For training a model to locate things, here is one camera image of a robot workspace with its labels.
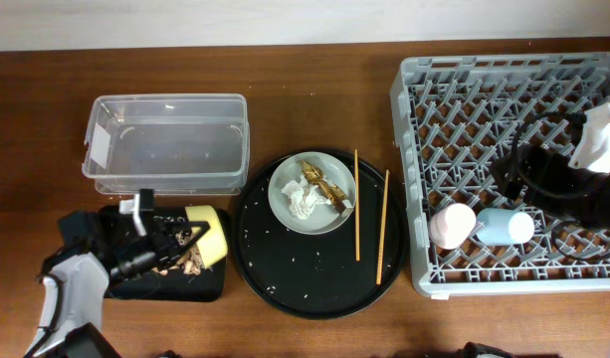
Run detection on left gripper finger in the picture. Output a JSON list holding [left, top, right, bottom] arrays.
[[163, 234, 206, 271], [152, 215, 211, 239]]

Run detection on yellow bowl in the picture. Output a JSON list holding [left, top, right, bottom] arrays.
[[185, 206, 228, 269]]

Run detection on food scraps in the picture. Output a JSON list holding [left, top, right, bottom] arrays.
[[152, 231, 204, 275]]

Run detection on blue cup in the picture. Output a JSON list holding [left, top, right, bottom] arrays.
[[476, 208, 535, 246]]

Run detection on pink cup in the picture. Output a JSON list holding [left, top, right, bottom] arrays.
[[428, 203, 477, 250]]

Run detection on white tissue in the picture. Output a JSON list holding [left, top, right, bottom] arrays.
[[281, 175, 331, 220]]

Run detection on grey plate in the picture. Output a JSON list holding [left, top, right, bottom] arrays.
[[268, 151, 356, 235]]

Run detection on gold snack wrapper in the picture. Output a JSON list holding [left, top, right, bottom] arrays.
[[301, 160, 353, 217]]

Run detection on wooden chopstick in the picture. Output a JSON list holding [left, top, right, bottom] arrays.
[[353, 149, 361, 262], [375, 169, 390, 285]]

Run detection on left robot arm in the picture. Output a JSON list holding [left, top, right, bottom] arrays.
[[26, 206, 227, 357]]

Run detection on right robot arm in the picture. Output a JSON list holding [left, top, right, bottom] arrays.
[[490, 144, 610, 230]]

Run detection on grey dishwasher rack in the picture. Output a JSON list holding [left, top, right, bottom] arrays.
[[390, 53, 610, 299]]

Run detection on black rectangular tray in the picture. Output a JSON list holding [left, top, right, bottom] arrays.
[[98, 204, 231, 303]]

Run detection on clear plastic bin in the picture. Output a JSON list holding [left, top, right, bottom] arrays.
[[82, 93, 251, 196]]

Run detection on round black tray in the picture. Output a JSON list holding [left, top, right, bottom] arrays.
[[230, 149, 409, 319]]

